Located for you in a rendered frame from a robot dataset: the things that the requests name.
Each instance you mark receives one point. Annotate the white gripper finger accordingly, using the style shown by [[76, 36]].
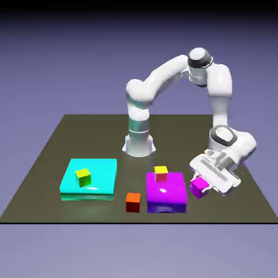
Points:
[[206, 188], [196, 175]]

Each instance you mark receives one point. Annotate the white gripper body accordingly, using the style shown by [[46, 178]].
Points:
[[215, 173]]

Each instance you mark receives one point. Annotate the small magenta cube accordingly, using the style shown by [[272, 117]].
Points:
[[198, 186]]

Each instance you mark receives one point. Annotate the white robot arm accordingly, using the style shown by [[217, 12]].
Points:
[[219, 86]]

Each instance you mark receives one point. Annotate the small yellow cube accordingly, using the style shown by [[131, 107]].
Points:
[[161, 173], [83, 177]]

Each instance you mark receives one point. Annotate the small orange cube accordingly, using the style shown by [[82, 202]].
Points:
[[133, 202]]

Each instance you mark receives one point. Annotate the large magenta box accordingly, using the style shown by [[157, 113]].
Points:
[[166, 193]]

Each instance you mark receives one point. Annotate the large cyan box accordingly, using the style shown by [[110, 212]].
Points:
[[91, 180]]

